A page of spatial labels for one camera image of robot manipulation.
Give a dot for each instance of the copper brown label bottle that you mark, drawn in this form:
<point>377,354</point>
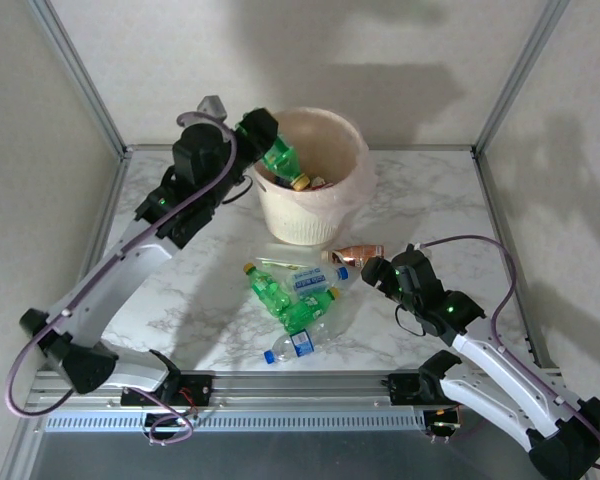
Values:
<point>357,254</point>

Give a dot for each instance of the green bottle yellow cap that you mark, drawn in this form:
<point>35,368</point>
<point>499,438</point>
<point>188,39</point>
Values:
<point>280,157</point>
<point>305,310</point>
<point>265,290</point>

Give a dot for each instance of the clear bottle blue-white label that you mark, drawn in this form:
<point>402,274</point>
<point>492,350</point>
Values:
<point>310,284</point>

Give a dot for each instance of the red orange drink bottle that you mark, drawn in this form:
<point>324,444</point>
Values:
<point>321,182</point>

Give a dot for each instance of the clear plastic bottle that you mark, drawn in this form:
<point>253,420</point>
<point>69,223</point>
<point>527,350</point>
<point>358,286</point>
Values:
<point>280,262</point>

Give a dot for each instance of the clear water bottle blue cap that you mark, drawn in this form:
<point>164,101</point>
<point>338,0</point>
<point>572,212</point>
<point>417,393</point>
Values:
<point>302,344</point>

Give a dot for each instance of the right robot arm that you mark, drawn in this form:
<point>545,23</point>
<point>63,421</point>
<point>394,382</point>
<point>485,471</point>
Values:
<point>485,360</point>

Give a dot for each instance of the translucent pink bin liner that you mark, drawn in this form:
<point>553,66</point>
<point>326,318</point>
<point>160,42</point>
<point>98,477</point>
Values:
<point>365,185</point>

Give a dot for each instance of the cream plastic bin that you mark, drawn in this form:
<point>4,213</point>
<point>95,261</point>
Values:
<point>300,225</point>

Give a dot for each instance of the aluminium rear crossbar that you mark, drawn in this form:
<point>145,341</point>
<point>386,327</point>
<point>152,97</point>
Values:
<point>420,147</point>

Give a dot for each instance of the grey metal panel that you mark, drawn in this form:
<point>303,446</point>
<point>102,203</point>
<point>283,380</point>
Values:
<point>300,455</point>

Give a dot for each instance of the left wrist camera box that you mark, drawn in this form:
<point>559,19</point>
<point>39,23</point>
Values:
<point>211,106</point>

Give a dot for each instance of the aluminium side rail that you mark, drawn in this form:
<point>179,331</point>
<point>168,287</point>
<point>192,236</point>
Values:
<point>111,200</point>
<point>493,200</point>

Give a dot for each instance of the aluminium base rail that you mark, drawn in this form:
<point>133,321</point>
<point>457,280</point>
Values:
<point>300,392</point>

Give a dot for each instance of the aluminium frame post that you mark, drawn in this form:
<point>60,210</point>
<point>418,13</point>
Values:
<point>80,75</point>
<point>519,75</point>

